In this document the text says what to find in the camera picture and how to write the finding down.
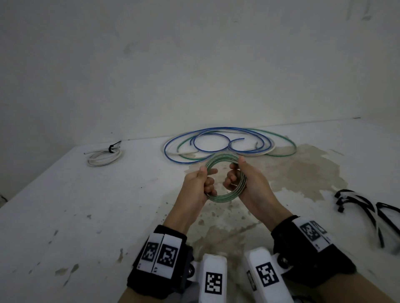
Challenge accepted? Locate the person's right hand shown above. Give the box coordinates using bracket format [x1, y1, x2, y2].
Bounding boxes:
[223, 156, 294, 232]

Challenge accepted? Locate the person's left hand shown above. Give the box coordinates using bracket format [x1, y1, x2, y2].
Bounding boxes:
[164, 165, 218, 234]

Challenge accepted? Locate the person's left forearm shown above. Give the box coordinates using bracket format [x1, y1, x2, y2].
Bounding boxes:
[117, 282, 200, 303]

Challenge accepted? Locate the person's right forearm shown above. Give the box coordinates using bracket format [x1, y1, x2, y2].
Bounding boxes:
[308, 271, 389, 303]

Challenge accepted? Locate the black left wrist band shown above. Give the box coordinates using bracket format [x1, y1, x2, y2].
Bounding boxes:
[126, 224, 195, 301]

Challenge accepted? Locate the black wrist band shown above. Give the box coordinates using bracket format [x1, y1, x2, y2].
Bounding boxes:
[126, 224, 195, 301]
[270, 215, 357, 288]

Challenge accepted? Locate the black right wrist band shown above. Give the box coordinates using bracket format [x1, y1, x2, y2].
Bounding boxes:
[270, 215, 357, 288]

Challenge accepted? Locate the long blue wire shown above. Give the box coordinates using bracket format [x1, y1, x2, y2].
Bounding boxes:
[164, 127, 266, 164]

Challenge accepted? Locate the long white wire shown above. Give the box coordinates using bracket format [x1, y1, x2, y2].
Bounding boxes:
[161, 130, 276, 157]

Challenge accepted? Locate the long green wire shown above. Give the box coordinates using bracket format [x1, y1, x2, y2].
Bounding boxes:
[177, 128, 297, 161]

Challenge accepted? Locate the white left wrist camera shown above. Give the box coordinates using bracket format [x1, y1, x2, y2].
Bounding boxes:
[189, 253, 228, 303]

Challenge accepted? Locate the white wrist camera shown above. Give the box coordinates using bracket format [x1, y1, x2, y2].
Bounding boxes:
[243, 247, 295, 303]
[189, 253, 228, 303]

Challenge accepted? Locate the white coiled cable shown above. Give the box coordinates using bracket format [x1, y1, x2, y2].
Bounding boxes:
[84, 149, 124, 167]

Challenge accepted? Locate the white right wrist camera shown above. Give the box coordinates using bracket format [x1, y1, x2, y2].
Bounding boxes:
[243, 247, 295, 303]

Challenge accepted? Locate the black and white strap bundle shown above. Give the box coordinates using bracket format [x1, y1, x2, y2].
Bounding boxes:
[334, 189, 385, 249]
[375, 202, 400, 242]

